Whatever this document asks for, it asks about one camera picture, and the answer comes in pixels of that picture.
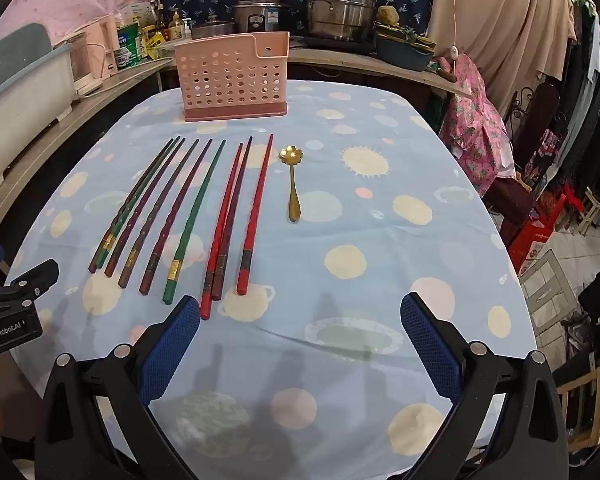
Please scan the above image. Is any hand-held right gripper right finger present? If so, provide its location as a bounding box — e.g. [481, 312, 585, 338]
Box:
[399, 291, 569, 480]

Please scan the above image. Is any steel steamer pot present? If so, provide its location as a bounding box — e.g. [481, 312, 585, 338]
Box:
[305, 0, 391, 43]

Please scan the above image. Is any maroon chopstick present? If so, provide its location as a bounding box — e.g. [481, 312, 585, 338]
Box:
[119, 138, 202, 289]
[139, 138, 215, 295]

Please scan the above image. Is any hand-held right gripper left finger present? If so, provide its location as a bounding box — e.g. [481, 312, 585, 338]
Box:
[34, 294, 203, 480]

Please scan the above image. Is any red cardboard box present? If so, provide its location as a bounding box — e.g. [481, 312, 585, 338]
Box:
[507, 195, 566, 273]

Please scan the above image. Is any pink perforated utensil holder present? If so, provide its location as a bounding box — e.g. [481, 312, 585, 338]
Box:
[174, 31, 291, 122]

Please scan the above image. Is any blue bowl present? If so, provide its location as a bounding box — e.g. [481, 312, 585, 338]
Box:
[375, 39, 433, 72]

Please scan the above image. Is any red chopstick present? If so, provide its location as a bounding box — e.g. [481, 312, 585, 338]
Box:
[236, 133, 275, 295]
[200, 143, 244, 320]

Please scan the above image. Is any blue planet print tablecloth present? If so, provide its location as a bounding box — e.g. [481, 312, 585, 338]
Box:
[5, 80, 541, 480]

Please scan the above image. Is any pink pineapple print garment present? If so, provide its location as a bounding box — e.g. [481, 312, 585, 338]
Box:
[440, 55, 518, 196]

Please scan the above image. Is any dark metal chair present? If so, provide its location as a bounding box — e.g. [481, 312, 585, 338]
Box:
[505, 80, 563, 161]

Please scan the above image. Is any small pot with glass lid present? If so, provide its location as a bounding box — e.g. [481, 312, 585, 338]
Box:
[191, 16, 237, 40]

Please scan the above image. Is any green tin can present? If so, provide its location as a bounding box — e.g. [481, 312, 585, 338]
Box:
[116, 22, 143, 68]

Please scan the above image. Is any pink electric kettle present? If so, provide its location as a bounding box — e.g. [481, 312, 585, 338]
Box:
[87, 17, 120, 78]

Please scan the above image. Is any beige curtain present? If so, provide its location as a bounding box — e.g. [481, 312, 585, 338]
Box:
[427, 0, 581, 111]

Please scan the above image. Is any white power cable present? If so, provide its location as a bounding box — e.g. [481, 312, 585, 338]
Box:
[75, 77, 131, 98]

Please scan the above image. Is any green chopstick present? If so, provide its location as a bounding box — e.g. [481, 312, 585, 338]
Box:
[96, 136, 183, 268]
[163, 139, 228, 306]

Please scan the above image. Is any steel rice cooker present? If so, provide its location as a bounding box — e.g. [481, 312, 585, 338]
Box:
[231, 0, 289, 36]

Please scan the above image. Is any gold flower spoon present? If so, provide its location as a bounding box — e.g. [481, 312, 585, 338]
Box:
[278, 145, 302, 223]

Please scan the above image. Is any black induction cooktop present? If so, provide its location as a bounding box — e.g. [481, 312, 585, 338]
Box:
[292, 35, 376, 53]

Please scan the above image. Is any white cord with switch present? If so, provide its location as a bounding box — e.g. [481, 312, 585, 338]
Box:
[447, 0, 462, 61]

